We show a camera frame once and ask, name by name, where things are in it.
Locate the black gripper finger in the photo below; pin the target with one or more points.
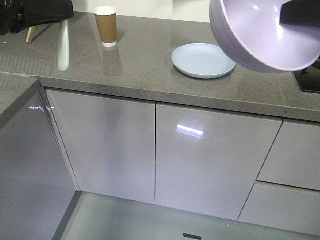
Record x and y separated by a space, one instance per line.
301 13

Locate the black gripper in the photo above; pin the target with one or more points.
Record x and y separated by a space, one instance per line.
18 15

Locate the pale green plastic spoon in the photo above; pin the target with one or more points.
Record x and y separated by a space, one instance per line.
63 46

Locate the purple plastic bowl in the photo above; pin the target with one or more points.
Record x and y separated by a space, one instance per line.
250 33

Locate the brown paper cup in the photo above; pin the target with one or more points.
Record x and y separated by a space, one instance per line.
106 20

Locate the light blue plastic plate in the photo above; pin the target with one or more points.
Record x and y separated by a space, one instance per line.
202 61

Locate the black gas stove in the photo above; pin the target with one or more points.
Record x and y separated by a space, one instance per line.
308 79

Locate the grey upper drawer front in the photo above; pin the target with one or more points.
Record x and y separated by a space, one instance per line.
294 158

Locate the grey drawer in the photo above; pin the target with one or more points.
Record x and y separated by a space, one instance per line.
283 207
294 158

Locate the grey cabinet door left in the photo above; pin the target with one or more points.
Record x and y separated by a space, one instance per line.
110 143

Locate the grey cabinet door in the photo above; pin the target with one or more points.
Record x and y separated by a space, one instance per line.
110 143
207 161

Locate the grey cabinet door right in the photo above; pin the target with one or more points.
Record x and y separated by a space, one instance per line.
207 161

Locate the grey lower drawer front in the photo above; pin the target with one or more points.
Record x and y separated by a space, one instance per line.
283 207

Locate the black floor tape strip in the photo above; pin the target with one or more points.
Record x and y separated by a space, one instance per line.
191 236

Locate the white paper on wall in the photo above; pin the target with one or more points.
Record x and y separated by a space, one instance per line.
191 10

